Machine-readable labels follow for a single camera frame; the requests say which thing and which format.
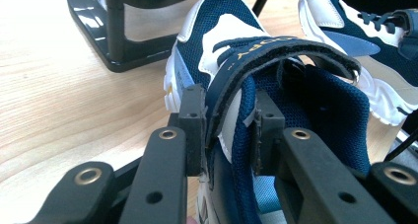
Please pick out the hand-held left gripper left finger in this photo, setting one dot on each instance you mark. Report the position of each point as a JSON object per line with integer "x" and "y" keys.
{"x": 195, "y": 132}

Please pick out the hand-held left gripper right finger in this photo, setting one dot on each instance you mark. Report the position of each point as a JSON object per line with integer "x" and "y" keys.
{"x": 267, "y": 132}

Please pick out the navy and white sneaker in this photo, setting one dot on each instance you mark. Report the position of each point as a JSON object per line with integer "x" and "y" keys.
{"x": 328, "y": 13}
{"x": 210, "y": 23}

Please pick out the red and black shoe rack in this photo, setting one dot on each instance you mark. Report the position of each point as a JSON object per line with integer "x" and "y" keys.
{"x": 115, "y": 36}

